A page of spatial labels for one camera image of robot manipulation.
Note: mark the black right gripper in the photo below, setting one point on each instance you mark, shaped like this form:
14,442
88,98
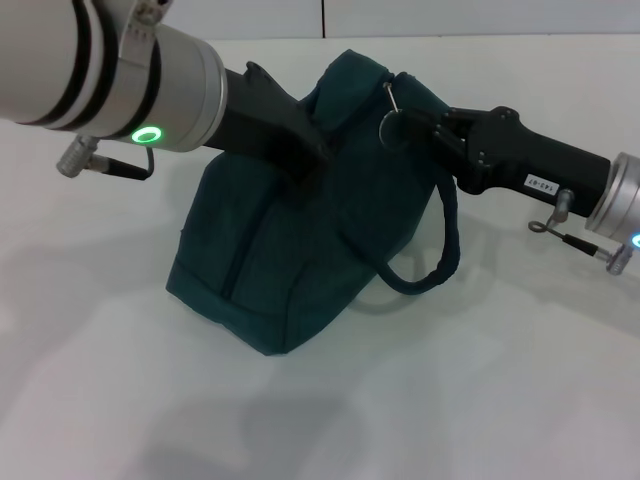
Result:
530,160

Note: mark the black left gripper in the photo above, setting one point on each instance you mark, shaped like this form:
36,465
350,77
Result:
265,125

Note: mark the dark teal insulated lunch bag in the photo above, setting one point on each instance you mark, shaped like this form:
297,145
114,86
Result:
300,275

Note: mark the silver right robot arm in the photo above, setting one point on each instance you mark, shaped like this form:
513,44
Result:
620,200

